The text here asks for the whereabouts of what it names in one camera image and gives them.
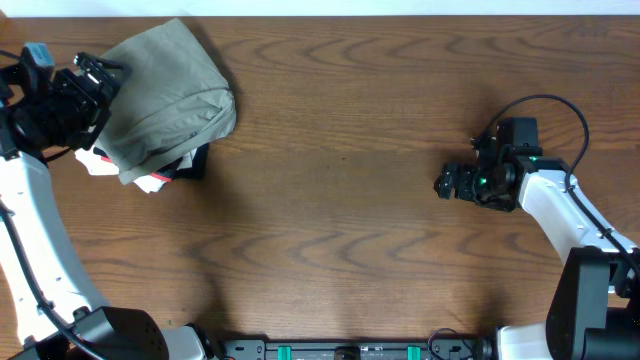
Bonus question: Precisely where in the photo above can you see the khaki green shorts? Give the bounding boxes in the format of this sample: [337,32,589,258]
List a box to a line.
[96,18,237,185]

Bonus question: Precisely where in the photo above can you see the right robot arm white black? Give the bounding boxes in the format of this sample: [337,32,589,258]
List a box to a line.
[434,117,639,359]

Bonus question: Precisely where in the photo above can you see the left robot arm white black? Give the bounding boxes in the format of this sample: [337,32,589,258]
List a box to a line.
[1,43,215,359]

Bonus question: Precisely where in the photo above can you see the white garment at stack bottom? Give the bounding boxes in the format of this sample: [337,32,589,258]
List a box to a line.
[74,147,198,193]

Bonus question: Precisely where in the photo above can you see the black folded garment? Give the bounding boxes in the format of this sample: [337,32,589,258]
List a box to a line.
[86,145,208,183]

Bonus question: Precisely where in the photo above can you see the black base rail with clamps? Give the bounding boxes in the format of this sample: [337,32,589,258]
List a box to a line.
[221,328,498,360]

